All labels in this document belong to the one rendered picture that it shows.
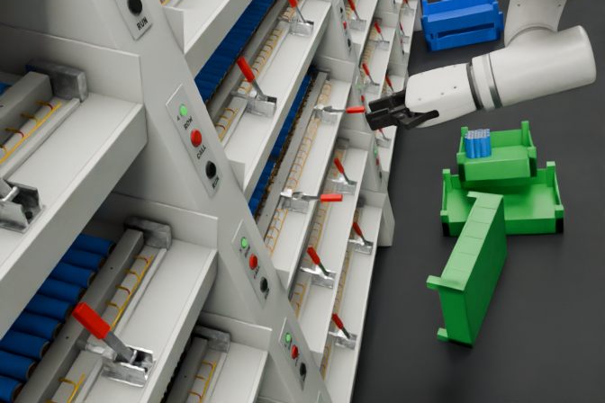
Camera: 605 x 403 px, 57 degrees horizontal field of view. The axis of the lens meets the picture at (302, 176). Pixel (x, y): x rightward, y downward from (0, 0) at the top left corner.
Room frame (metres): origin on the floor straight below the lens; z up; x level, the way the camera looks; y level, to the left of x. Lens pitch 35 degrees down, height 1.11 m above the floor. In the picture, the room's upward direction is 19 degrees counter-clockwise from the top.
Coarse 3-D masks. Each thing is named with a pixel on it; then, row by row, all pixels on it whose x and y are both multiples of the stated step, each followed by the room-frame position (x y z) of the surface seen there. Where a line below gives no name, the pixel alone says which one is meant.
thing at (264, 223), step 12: (324, 84) 1.09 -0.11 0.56; (312, 96) 1.02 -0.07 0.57; (312, 108) 0.98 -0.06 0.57; (300, 120) 0.94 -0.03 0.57; (312, 120) 0.96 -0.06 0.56; (300, 132) 0.90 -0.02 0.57; (300, 144) 0.88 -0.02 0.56; (288, 156) 0.84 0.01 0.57; (288, 168) 0.80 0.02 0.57; (276, 180) 0.78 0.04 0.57; (276, 192) 0.75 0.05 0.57; (276, 204) 0.72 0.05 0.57; (264, 216) 0.69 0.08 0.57; (264, 228) 0.67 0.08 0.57; (276, 228) 0.68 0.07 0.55; (264, 240) 0.66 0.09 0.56
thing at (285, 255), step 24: (312, 72) 1.13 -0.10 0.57; (336, 72) 1.13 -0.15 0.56; (336, 96) 1.06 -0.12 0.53; (336, 120) 0.98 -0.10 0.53; (288, 144) 0.90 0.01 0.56; (312, 144) 0.90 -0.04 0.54; (312, 168) 0.83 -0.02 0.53; (312, 192) 0.77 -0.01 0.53; (288, 216) 0.72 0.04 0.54; (288, 240) 0.67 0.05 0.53; (288, 264) 0.62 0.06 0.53; (288, 288) 0.58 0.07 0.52
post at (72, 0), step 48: (0, 0) 0.52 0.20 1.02; (48, 0) 0.50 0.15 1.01; (96, 0) 0.48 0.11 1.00; (144, 48) 0.51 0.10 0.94; (144, 96) 0.48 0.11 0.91; (192, 96) 0.55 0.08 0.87; (144, 192) 0.50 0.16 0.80; (192, 192) 0.48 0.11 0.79; (240, 192) 0.56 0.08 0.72; (240, 288) 0.49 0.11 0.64; (288, 384) 0.48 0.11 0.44
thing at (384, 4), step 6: (378, 0) 1.77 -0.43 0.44; (384, 0) 1.76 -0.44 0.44; (390, 0) 1.76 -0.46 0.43; (378, 6) 1.77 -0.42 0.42; (384, 6) 1.77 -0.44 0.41; (390, 6) 1.76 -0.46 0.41; (390, 12) 1.76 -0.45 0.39; (396, 12) 1.83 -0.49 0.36; (396, 24) 1.79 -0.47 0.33; (396, 30) 1.77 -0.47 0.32; (396, 36) 1.76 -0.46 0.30; (396, 42) 1.76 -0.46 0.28; (396, 48) 1.76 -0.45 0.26; (390, 54) 1.77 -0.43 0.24; (396, 54) 1.76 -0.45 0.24; (390, 60) 1.77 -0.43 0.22; (396, 60) 1.76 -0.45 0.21; (408, 78) 1.83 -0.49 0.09
